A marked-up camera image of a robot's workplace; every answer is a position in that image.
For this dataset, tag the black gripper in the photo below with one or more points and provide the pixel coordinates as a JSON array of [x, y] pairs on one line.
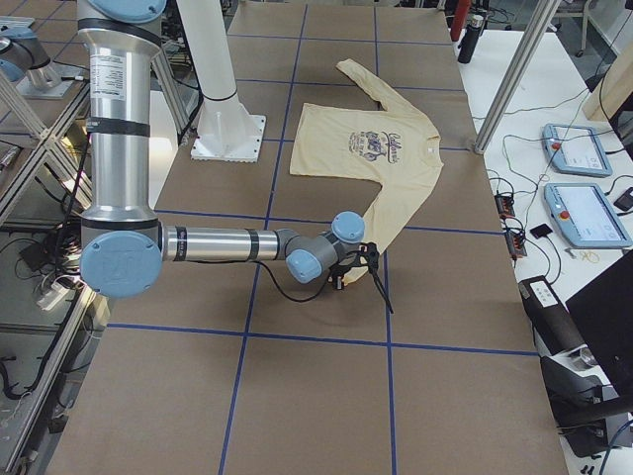
[[339, 274]]

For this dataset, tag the beige long-sleeve graphic shirt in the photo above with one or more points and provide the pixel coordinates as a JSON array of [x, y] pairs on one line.
[[396, 147]]

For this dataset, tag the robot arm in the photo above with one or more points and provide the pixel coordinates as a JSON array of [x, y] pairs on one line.
[[123, 242]]

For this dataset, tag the lower teach pendant tablet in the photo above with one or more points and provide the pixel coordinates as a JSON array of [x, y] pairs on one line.
[[584, 216]]

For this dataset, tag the teach pendant tablet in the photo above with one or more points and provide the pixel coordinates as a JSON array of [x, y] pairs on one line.
[[575, 150], [584, 216]]

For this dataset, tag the black monitor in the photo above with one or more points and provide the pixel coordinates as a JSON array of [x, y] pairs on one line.
[[602, 313]]

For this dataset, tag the upper teach pendant tablet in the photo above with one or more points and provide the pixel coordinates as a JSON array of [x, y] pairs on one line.
[[575, 150]]

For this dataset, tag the black water bottle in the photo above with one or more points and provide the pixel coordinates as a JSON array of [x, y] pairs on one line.
[[470, 39]]

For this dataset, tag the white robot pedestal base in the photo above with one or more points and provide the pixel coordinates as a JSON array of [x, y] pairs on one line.
[[225, 130]]

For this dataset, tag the aluminium frame post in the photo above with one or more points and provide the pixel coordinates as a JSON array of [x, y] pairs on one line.
[[530, 40]]

